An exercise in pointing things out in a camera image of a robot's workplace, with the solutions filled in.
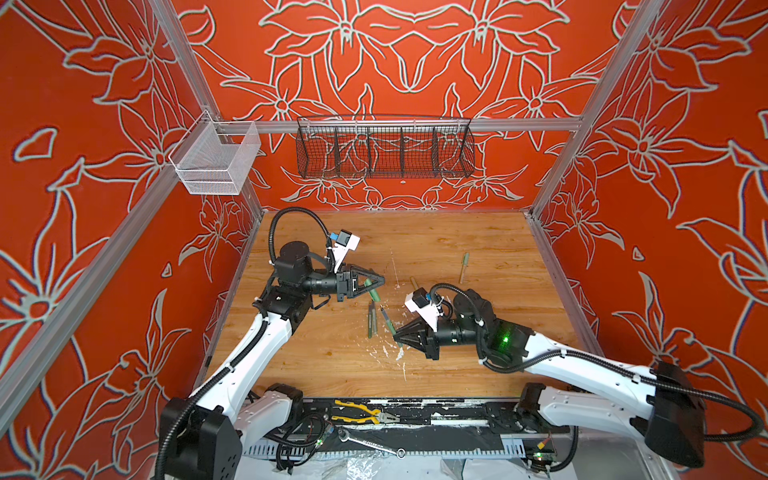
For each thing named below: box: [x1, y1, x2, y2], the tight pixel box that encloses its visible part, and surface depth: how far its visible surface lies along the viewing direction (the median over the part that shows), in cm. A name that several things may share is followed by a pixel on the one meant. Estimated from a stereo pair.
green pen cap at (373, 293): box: [364, 278, 381, 302], surface depth 65 cm
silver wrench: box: [338, 429, 406, 459], surface depth 72 cm
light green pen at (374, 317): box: [371, 301, 377, 335], surface depth 92 cm
